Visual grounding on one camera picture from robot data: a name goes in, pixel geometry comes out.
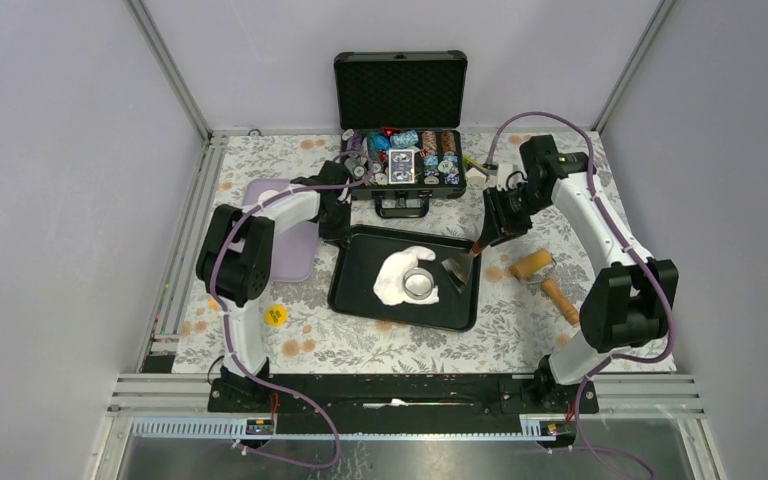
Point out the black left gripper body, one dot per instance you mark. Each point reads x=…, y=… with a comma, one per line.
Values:
x=335, y=226

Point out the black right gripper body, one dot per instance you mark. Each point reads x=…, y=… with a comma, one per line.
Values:
x=510, y=211

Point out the wooden rolling pin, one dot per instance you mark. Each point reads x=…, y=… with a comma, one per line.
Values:
x=537, y=268

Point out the metal dough scraper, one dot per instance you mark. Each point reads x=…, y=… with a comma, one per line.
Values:
x=459, y=267

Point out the black baking tray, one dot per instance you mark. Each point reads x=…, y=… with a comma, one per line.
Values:
x=360, y=259

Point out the white dough disc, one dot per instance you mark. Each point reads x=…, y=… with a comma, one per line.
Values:
x=393, y=284

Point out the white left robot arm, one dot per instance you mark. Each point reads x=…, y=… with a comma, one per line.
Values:
x=235, y=259

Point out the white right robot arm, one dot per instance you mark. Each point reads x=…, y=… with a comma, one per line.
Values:
x=629, y=303

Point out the small white dough piece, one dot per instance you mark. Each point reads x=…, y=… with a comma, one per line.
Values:
x=266, y=195

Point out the purple plastic tray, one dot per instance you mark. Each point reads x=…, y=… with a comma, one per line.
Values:
x=294, y=250

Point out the blue playing card deck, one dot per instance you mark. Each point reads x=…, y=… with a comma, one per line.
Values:
x=401, y=167

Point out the yellow round token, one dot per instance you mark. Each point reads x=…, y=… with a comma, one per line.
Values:
x=276, y=315

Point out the black poker chip case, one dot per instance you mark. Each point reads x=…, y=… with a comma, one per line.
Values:
x=403, y=100

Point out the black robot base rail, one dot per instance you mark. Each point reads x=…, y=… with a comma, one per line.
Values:
x=487, y=393

